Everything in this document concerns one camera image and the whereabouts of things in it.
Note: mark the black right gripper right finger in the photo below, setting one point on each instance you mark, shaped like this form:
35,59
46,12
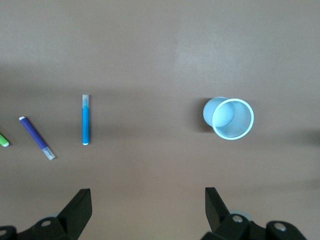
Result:
225,227

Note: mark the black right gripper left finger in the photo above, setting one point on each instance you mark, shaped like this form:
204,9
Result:
62,225

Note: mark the purple marker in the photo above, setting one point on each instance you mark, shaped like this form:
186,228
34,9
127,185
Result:
36,136

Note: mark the blue marker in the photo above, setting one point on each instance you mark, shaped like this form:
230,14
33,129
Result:
85,125

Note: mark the blue mesh cup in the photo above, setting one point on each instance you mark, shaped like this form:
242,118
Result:
208,112

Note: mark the green marker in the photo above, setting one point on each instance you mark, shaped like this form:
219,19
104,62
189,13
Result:
3,141

